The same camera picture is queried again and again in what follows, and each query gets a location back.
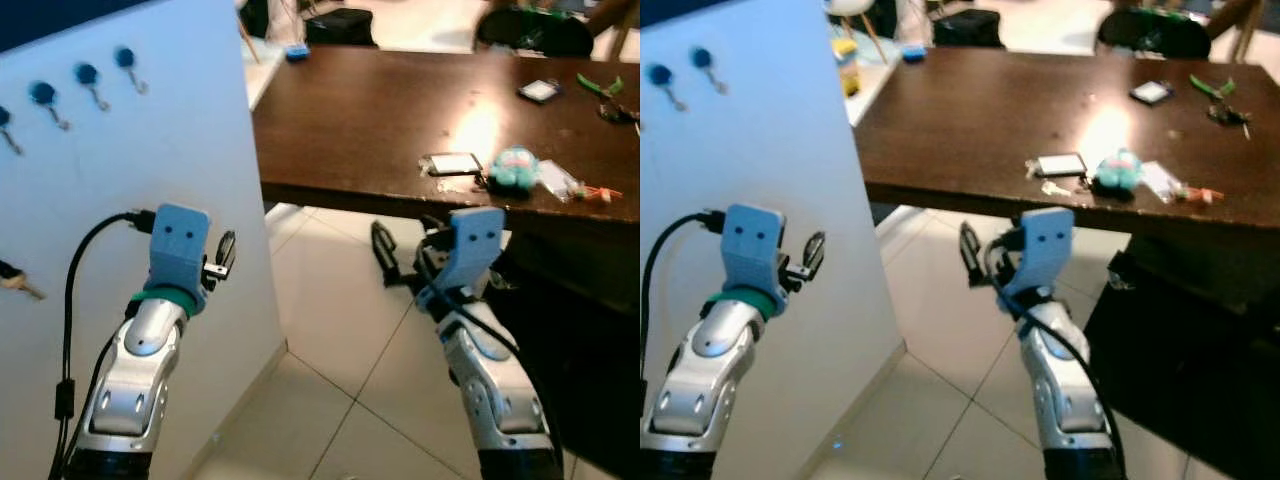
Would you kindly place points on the blue round wall hook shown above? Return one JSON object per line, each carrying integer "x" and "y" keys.
{"x": 124, "y": 57}
{"x": 43, "y": 93}
{"x": 3, "y": 118}
{"x": 658, "y": 74}
{"x": 701, "y": 57}
{"x": 86, "y": 73}

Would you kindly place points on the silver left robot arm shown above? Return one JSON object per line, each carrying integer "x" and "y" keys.
{"x": 715, "y": 370}
{"x": 140, "y": 370}

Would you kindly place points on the white stool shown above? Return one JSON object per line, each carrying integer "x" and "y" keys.
{"x": 246, "y": 40}
{"x": 855, "y": 6}

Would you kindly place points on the white hook board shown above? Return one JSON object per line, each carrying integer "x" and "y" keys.
{"x": 760, "y": 130}
{"x": 150, "y": 150}

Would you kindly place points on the silver keys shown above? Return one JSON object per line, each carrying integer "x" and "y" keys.
{"x": 455, "y": 185}
{"x": 1055, "y": 187}

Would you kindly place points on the blue card holder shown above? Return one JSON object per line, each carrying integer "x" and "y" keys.
{"x": 540, "y": 91}
{"x": 1150, "y": 92}

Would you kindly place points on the small blue block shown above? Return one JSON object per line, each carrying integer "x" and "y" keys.
{"x": 296, "y": 52}
{"x": 912, "y": 52}

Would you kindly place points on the black framed card holder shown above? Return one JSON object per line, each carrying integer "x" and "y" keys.
{"x": 1060, "y": 165}
{"x": 452, "y": 163}

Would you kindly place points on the black car key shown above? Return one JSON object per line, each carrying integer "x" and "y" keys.
{"x": 618, "y": 112}
{"x": 1225, "y": 115}

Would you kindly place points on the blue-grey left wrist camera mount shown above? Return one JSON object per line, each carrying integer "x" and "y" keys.
{"x": 752, "y": 245}
{"x": 180, "y": 240}

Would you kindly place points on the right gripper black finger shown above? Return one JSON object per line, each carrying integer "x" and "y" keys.
{"x": 968, "y": 250}
{"x": 382, "y": 250}

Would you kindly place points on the clear badge holder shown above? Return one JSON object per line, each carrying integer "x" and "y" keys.
{"x": 1160, "y": 180}
{"x": 557, "y": 180}

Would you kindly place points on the yellow bottle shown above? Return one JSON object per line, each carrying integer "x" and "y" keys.
{"x": 846, "y": 62}

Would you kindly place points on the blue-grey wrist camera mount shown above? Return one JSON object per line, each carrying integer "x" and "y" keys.
{"x": 180, "y": 240}
{"x": 475, "y": 240}
{"x": 1040, "y": 245}
{"x": 752, "y": 245}

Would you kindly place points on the black bag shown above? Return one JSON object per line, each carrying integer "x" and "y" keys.
{"x": 340, "y": 25}
{"x": 965, "y": 27}

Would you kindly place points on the hanging brass key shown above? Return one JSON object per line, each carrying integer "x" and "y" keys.
{"x": 12, "y": 278}

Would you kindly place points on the white side table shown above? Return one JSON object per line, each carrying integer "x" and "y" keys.
{"x": 870, "y": 95}
{"x": 262, "y": 85}

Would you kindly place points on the dark brown wooden table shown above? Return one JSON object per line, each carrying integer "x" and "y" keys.
{"x": 380, "y": 120}
{"x": 980, "y": 120}

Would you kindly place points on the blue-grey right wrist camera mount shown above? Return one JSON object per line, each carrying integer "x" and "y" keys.
{"x": 1040, "y": 245}
{"x": 475, "y": 240}

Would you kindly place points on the black folding chair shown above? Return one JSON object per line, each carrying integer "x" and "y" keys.
{"x": 535, "y": 35}
{"x": 1150, "y": 37}

